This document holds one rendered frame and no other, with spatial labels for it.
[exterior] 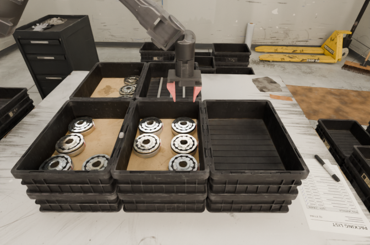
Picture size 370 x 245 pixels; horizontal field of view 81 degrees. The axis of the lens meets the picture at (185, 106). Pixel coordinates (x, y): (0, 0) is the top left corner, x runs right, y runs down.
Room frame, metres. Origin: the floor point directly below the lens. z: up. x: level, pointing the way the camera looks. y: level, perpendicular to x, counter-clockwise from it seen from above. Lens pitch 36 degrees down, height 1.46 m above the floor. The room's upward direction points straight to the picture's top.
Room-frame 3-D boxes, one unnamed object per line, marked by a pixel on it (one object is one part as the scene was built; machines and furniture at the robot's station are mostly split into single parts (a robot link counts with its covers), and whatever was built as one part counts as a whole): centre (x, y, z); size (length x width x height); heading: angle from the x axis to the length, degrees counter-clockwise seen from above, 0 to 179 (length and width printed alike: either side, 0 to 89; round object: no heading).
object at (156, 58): (2.38, 0.29, 0.37); 0.40 x 0.30 x 0.45; 87
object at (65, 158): (0.49, 0.45, 0.86); 0.10 x 0.10 x 0.01
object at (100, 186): (0.60, 0.37, 0.87); 0.40 x 0.30 x 0.11; 0
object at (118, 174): (0.60, 0.07, 0.92); 0.40 x 0.30 x 0.02; 0
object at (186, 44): (0.61, 0.00, 1.24); 0.07 x 0.06 x 0.07; 176
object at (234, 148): (0.60, -0.23, 0.87); 0.40 x 0.30 x 0.11; 0
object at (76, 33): (2.23, 1.30, 0.45); 0.60 x 0.45 x 0.90; 177
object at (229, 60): (2.34, -0.51, 0.37); 0.40 x 0.30 x 0.45; 87
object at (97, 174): (0.60, 0.37, 0.92); 0.40 x 0.30 x 0.02; 0
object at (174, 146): (0.60, 0.00, 0.86); 0.10 x 0.10 x 0.01
